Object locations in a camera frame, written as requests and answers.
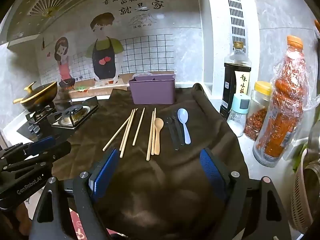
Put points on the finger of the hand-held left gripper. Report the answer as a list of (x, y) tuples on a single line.
[(50, 153), (41, 145)]

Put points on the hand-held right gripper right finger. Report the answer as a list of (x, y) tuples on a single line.
[(212, 172)]

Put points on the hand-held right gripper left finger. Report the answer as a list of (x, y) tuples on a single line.
[(105, 172)]

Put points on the wooden chopstick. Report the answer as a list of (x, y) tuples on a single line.
[(122, 153), (150, 140), (154, 125), (118, 130), (127, 130), (138, 126)]

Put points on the dark spoons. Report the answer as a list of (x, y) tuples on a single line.
[(172, 135)]

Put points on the light blue plastic spoon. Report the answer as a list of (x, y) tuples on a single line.
[(183, 116)]

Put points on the wooden spoon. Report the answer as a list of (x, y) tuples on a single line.
[(158, 125)]

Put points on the purple utensil holder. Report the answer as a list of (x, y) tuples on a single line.
[(152, 92)]

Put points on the person's left hand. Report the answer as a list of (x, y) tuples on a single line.
[(22, 216)]

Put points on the black gas stove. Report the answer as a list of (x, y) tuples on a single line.
[(75, 115)]

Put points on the brown cloth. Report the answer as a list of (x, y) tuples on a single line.
[(150, 180)]

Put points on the salt shaker with blue cap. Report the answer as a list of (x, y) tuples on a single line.
[(237, 120)]

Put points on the red printed mat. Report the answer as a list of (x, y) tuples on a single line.
[(78, 225)]

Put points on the chili flake jar yellow lid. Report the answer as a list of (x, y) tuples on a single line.
[(256, 115)]

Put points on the chili bottle with orange cap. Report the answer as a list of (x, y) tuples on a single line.
[(280, 120)]

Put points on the beige plastic colander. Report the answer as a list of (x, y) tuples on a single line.
[(301, 200)]

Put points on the dark soy sauce bottle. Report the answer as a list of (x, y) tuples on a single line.
[(232, 80)]

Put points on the clear glass lid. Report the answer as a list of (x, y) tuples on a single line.
[(142, 74)]

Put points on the steel pot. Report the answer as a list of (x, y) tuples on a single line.
[(314, 140)]

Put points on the white vented panel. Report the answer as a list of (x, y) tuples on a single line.
[(236, 17)]

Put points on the cartoon wall poster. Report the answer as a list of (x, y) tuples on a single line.
[(103, 62)]

